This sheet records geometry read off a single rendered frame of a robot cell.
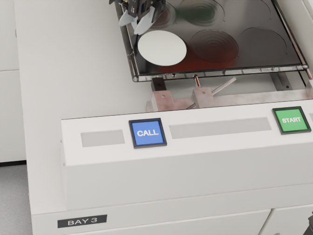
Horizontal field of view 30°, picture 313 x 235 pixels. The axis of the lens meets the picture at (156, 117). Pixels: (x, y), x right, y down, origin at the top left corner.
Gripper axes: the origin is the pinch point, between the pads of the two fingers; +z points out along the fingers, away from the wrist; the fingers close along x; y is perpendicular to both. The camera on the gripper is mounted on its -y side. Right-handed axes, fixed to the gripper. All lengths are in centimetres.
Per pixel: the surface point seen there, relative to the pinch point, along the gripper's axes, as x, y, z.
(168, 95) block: 14.5, 11.3, 0.7
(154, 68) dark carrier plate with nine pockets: 8.1, 6.6, 1.5
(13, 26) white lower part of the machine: -37.6, -0.5, 23.1
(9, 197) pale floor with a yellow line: -36, 10, 91
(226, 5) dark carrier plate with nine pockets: 9.6, -20.1, 1.6
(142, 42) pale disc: 2.1, 2.1, 1.4
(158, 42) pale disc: 4.6, 0.1, 1.4
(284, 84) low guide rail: 29.8, -12.3, 6.5
